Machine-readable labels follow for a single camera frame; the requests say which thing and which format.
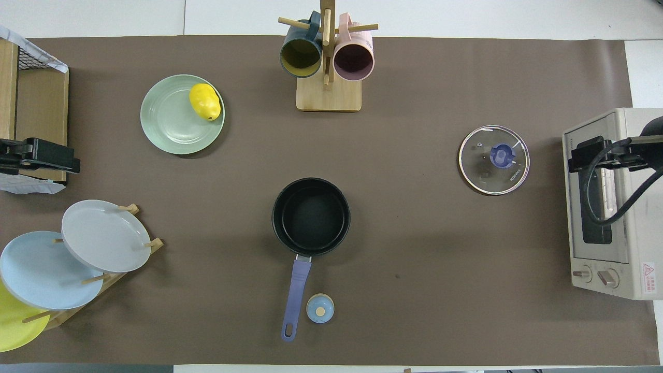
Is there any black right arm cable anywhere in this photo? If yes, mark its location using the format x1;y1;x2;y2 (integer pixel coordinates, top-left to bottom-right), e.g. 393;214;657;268
584;137;663;224

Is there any pink ribbed mug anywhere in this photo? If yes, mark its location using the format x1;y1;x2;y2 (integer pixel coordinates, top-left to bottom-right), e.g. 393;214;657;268
333;12;375;82

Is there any light blue plate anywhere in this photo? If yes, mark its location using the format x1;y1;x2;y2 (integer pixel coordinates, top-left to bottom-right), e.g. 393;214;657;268
0;231;104;311

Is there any dark teal mug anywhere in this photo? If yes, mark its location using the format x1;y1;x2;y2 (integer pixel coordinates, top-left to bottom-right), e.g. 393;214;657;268
280;11;323;79

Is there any glass lid blue knob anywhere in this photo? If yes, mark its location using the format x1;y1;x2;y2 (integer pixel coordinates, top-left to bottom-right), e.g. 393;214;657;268
458;125;530;196

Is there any white patterned cloth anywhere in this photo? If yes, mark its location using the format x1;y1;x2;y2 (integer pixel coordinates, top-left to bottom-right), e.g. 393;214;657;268
0;25;69;74
0;173;67;195

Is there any wooden box with mesh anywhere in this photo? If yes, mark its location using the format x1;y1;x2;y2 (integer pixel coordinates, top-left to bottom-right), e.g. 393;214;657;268
0;39;69;184

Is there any dark blue saucepan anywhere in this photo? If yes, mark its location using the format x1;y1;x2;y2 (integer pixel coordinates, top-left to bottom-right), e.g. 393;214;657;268
272;178;351;342

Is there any beige toaster oven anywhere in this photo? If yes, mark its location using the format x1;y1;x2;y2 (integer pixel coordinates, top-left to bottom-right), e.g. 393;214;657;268
562;107;663;301

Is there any grey plate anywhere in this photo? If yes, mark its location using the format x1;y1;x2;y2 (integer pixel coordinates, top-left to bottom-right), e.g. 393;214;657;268
61;199;152;274

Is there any brown table mat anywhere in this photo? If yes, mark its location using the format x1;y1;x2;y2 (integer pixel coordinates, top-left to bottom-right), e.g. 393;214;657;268
0;35;659;366

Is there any mint green plate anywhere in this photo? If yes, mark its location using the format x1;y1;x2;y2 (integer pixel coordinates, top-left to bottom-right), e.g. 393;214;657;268
140;74;226;155

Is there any wooden mug tree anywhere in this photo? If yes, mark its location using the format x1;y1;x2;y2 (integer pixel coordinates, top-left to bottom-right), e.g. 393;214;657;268
278;0;379;112

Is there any yellow plate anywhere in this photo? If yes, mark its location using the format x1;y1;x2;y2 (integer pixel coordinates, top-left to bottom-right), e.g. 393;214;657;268
0;280;51;353

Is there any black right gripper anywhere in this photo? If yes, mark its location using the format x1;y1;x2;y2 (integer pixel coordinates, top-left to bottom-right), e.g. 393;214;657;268
569;117;663;173

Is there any wooden plate rack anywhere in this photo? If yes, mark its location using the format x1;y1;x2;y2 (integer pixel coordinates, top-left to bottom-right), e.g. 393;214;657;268
21;203;164;332

